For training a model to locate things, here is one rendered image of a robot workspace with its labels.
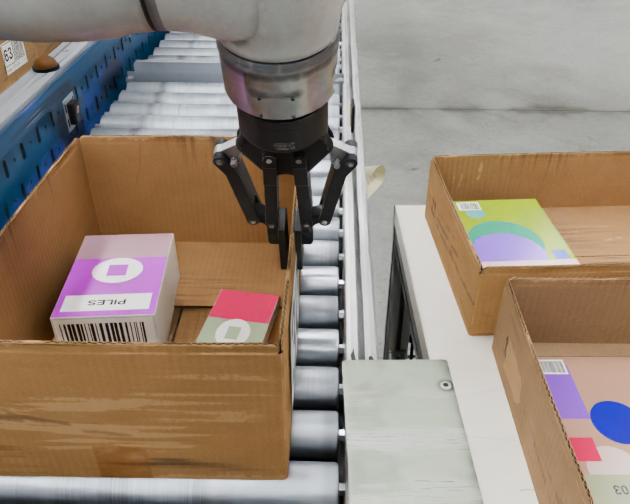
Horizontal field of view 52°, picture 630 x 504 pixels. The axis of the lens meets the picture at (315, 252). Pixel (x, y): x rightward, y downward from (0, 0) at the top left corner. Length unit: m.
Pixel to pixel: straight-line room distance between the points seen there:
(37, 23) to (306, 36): 0.17
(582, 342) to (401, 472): 0.28
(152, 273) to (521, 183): 0.56
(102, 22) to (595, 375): 0.58
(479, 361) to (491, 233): 0.21
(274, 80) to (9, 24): 0.17
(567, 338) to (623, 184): 0.36
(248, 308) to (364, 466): 0.25
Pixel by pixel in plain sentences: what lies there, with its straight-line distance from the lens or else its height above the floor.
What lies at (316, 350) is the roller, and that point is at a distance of 0.77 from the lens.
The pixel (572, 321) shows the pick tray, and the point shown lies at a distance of 0.78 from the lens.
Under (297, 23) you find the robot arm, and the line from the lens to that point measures 0.43.
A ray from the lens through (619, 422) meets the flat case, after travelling 0.72.
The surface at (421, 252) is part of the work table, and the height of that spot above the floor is 0.75.
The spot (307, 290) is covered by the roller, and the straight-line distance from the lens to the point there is 0.87.
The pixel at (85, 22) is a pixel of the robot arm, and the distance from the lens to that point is 0.44.
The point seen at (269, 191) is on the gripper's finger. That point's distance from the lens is 0.60.
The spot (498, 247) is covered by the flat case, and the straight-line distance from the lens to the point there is 0.87.
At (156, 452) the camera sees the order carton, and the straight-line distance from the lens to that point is 0.62.
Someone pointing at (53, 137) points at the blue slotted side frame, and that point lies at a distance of 1.28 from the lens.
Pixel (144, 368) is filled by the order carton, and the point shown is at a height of 0.89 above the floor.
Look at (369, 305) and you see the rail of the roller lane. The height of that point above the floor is 0.74.
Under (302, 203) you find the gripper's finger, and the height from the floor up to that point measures 0.96.
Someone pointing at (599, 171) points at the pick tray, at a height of 0.82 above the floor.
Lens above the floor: 1.27
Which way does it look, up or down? 35 degrees down
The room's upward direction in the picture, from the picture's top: straight up
